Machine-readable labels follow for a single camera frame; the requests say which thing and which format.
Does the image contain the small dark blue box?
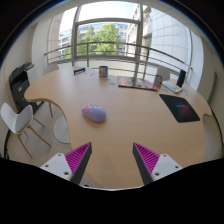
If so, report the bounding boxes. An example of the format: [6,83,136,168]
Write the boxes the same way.
[73,67,87,76]

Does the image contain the light blue booklet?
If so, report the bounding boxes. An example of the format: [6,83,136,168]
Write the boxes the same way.
[162,80,184,94]

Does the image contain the white round table base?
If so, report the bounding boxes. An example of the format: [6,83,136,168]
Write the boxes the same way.
[53,114,72,144]

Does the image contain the printed can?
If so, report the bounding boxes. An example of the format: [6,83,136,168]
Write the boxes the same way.
[98,65,109,79]

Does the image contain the pink and lilac computer mouse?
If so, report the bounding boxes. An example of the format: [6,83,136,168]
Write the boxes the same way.
[81,103,108,123]

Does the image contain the red and grey magazine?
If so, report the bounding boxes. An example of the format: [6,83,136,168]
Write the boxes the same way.
[116,75,158,92]

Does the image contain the green tree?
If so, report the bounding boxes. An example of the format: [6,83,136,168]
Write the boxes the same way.
[77,23,124,56]

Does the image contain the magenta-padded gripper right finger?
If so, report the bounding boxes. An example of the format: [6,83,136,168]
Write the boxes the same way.
[132,142,184,186]

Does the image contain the white chair with wooden legs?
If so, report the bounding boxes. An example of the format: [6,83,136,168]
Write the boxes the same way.
[0,102,52,159]

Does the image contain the black cylindrical speaker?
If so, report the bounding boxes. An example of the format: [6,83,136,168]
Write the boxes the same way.
[176,69,187,89]

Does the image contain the black mouse pad with print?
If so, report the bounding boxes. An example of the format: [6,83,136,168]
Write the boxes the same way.
[158,93,201,124]

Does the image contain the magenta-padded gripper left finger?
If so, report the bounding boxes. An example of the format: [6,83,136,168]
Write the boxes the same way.
[40,142,93,185]

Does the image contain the metal balcony railing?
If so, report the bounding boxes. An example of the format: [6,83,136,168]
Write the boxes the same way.
[43,41,194,83]

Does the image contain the black office printer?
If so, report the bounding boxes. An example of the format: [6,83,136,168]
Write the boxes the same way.
[8,61,44,114]

